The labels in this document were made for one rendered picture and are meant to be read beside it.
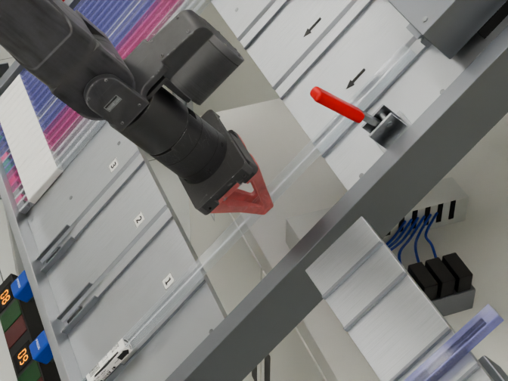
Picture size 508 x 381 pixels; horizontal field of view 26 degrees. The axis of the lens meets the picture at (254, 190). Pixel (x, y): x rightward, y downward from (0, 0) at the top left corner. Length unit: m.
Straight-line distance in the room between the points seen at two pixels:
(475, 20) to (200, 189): 0.30
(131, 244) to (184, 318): 0.15
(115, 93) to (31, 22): 0.10
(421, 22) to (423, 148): 0.12
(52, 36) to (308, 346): 0.67
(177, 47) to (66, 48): 0.11
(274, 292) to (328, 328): 0.37
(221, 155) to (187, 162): 0.04
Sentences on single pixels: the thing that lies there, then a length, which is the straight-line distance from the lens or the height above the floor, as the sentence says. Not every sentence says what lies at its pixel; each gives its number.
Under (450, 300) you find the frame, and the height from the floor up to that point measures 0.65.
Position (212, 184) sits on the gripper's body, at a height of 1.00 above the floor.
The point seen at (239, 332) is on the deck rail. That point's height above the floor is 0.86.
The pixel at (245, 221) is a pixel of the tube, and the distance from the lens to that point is 1.12.
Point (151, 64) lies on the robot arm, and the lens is 0.97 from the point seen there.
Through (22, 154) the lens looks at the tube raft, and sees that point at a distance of 1.51.
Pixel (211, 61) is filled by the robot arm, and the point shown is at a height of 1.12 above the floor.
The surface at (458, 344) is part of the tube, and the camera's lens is 0.85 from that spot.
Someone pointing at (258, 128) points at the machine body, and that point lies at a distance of 1.76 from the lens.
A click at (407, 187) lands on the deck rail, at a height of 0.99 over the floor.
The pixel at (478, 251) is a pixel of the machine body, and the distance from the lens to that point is 1.56.
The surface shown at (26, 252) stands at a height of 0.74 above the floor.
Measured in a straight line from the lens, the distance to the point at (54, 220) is 1.41.
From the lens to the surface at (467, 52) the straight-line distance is 1.05.
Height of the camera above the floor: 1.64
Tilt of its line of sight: 39 degrees down
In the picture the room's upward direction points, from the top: straight up
